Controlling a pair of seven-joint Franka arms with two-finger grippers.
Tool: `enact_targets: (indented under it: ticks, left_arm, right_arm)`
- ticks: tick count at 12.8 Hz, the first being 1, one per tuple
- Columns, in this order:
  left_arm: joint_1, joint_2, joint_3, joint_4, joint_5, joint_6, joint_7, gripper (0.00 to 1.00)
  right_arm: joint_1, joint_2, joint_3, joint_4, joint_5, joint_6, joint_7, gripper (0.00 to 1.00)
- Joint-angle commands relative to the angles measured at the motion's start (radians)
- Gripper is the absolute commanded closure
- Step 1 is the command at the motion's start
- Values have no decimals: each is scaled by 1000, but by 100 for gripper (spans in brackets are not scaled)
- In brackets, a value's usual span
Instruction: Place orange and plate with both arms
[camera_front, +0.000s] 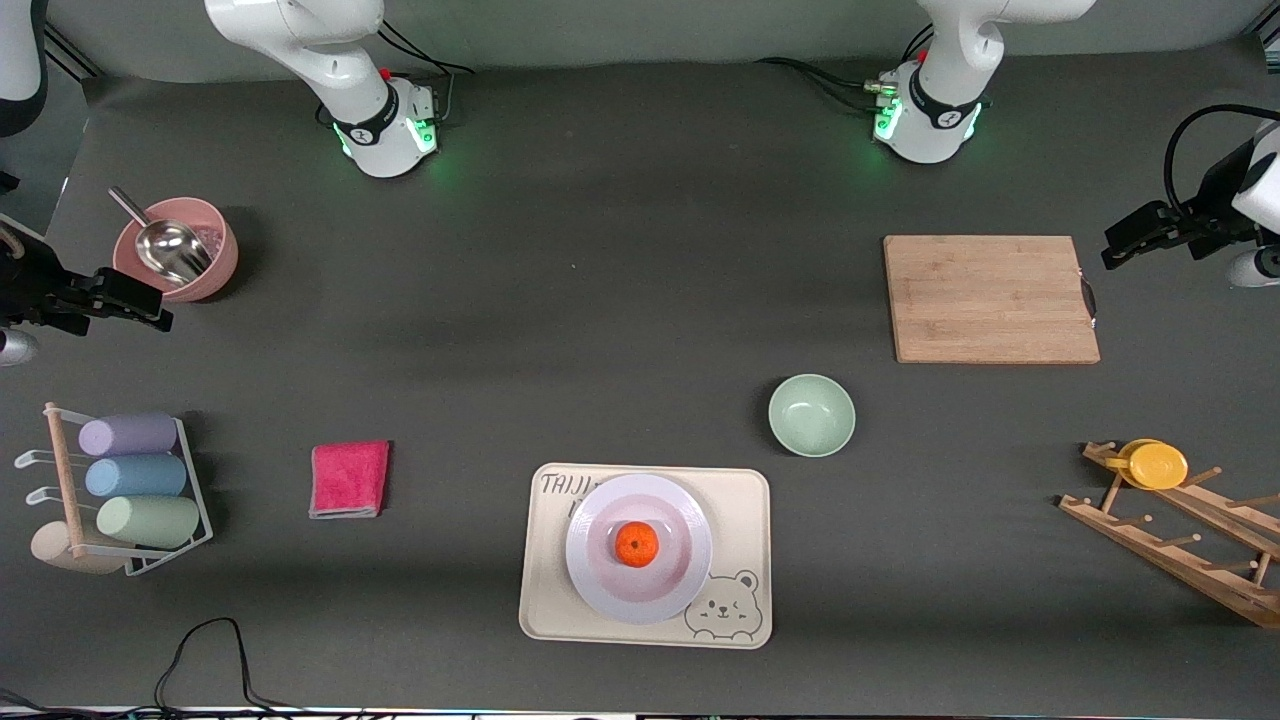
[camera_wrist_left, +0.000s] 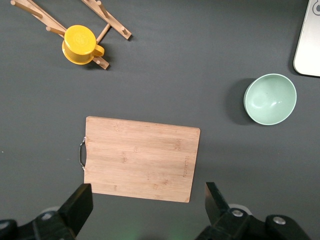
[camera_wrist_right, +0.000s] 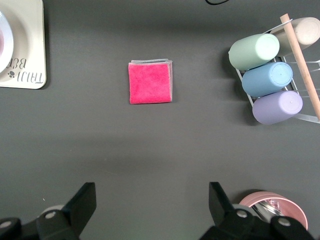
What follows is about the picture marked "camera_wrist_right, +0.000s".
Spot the pink bowl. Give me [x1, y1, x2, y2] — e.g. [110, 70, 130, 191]
[238, 191, 309, 231]

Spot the green cup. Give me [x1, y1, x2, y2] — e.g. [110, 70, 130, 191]
[228, 33, 280, 71]

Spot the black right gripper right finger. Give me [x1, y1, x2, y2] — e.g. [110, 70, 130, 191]
[199, 181, 271, 240]

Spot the purple cup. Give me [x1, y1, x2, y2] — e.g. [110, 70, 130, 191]
[251, 90, 304, 125]

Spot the white wire cup rack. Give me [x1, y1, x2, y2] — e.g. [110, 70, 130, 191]
[234, 14, 320, 125]

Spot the white round plate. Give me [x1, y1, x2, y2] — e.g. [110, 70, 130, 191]
[0, 9, 15, 75]

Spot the blue cup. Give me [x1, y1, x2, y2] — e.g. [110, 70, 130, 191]
[241, 61, 294, 98]

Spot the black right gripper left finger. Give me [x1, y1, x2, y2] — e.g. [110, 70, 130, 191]
[36, 181, 97, 240]

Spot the metal scoop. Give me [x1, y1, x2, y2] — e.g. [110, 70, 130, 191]
[249, 201, 283, 223]

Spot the beige cup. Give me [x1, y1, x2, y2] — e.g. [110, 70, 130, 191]
[269, 16, 320, 57]

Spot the pink folded cloth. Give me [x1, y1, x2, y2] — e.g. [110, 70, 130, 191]
[128, 58, 174, 105]

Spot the beige bear print tray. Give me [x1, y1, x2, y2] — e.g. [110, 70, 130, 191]
[0, 0, 48, 90]

